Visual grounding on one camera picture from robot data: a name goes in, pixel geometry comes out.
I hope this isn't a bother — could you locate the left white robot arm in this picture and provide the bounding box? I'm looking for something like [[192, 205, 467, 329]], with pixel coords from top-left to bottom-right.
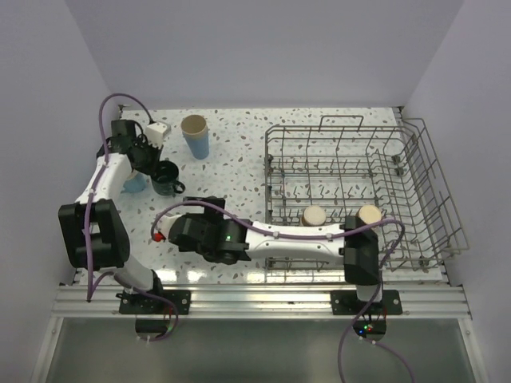
[[58, 120, 169, 314]]

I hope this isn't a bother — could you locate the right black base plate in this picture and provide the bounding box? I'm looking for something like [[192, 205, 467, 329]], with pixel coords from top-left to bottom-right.
[[330, 290, 403, 316]]

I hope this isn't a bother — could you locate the tall beige cup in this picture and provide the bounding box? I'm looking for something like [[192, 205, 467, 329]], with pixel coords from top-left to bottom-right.
[[180, 114, 208, 140]]

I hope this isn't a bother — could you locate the right round controller board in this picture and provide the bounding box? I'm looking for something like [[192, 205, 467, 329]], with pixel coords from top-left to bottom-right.
[[352, 319, 387, 342]]

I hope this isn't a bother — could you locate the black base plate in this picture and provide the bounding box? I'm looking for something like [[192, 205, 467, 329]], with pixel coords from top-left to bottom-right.
[[116, 286, 192, 315], [330, 290, 403, 316]]

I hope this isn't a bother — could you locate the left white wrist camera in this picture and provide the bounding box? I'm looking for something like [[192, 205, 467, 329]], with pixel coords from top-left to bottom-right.
[[144, 121, 171, 148]]

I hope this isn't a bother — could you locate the blue plastic cup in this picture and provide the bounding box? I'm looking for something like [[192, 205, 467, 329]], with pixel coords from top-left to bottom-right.
[[184, 133, 209, 160]]

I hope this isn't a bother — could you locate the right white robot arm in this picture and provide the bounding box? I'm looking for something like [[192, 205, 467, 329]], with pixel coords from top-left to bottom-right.
[[158, 198, 384, 314]]

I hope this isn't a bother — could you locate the light blue ceramic mug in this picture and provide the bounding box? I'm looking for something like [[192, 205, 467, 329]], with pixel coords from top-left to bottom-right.
[[121, 172, 146, 194]]

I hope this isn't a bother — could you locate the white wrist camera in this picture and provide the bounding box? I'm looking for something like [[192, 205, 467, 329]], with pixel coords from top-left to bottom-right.
[[153, 226, 170, 243], [144, 121, 171, 148]]

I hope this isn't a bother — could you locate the beige brown cup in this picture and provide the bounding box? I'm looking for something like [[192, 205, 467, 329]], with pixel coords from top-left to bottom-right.
[[356, 204, 383, 225], [300, 205, 327, 227]]

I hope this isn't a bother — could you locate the dark green mug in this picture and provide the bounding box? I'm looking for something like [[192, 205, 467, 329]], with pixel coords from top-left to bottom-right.
[[151, 160, 186, 196]]

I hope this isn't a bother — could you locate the aluminium mounting rail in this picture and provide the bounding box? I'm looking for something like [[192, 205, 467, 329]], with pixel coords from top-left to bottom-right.
[[51, 284, 471, 319]]

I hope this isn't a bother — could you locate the grey wire dish rack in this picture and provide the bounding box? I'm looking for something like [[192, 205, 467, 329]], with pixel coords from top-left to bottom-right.
[[264, 115, 469, 282]]

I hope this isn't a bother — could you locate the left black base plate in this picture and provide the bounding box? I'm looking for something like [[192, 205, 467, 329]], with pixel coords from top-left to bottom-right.
[[116, 286, 192, 315]]

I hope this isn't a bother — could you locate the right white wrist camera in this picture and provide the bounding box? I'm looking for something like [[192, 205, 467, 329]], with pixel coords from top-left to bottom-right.
[[153, 226, 170, 243]]

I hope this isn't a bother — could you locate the left round controller board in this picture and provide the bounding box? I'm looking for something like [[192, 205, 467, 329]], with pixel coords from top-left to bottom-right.
[[135, 318, 171, 336]]

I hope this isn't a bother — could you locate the round controller board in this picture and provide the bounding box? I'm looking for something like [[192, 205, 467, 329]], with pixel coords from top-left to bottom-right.
[[135, 318, 171, 336], [352, 319, 387, 342]]

